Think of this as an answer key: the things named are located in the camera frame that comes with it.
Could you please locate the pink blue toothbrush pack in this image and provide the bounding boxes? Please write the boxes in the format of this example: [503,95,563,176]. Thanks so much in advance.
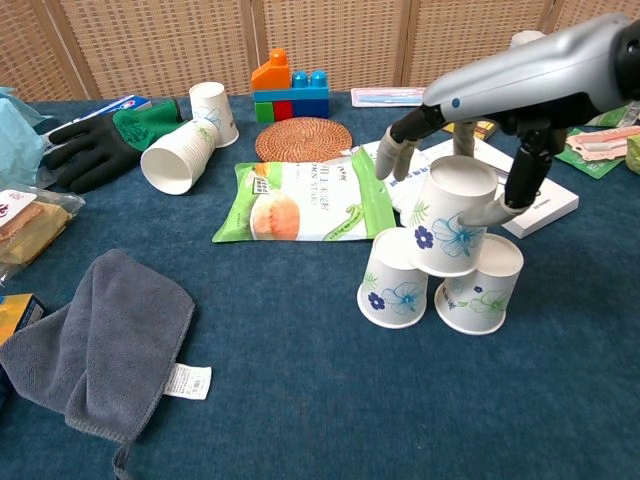
[350,83,427,109]

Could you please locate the yellow snack box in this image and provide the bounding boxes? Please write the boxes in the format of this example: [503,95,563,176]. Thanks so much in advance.
[0,293,49,346]

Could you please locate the black green work glove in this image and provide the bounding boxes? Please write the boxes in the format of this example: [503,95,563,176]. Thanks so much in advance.
[43,98,185,195]

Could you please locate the yellow-green snack bag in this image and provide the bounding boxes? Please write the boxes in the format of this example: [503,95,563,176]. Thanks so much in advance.
[624,134,640,176]

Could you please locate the blue white toothpaste box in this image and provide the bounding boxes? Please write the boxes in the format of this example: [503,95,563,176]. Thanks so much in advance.
[64,93,153,129]

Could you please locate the stack of white paper cups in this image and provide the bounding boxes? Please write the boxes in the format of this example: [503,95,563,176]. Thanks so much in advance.
[140,118,220,196]

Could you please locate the clear pack of biscuits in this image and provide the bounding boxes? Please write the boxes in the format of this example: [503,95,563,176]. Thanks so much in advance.
[0,187,86,284]

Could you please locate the blue felt table cover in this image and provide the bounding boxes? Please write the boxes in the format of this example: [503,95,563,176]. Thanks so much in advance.
[0,87,640,480]

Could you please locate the red yellow small box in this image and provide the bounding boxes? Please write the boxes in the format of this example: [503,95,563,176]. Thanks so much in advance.
[442,119,500,141]

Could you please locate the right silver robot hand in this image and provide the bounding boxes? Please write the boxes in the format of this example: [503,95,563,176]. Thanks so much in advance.
[374,12,632,229]

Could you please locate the white floral paper cup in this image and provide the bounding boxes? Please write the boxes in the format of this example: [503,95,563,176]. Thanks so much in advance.
[407,154,500,278]
[433,233,525,336]
[188,81,240,149]
[356,227,430,330]

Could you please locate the pink striped flat pack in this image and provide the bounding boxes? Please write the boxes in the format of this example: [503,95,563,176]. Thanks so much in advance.
[563,124,640,162]

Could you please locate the green square sachet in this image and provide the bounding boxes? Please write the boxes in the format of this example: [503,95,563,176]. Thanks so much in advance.
[555,142,626,180]

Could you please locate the green white starch bag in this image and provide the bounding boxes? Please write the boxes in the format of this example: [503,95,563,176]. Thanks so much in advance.
[211,147,399,245]

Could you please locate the flat white product box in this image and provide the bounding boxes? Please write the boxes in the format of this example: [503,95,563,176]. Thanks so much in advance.
[422,132,580,240]

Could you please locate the grey microfibre towel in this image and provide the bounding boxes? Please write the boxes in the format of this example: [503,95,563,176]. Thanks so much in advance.
[0,248,212,480]

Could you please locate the woven folding screen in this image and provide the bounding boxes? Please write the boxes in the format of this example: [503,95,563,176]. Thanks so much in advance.
[0,0,640,101]

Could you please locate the colourful toy building blocks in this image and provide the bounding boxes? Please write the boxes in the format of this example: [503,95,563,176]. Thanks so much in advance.
[250,48,331,125]

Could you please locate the round woven rattan coaster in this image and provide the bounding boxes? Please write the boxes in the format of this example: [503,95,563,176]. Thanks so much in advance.
[254,116,352,164]

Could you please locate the large light blue bag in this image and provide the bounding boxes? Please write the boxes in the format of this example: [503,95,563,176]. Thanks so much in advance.
[0,87,54,187]

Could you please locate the white bag blue print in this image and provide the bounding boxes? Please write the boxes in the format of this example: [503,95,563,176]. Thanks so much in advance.
[359,139,436,214]

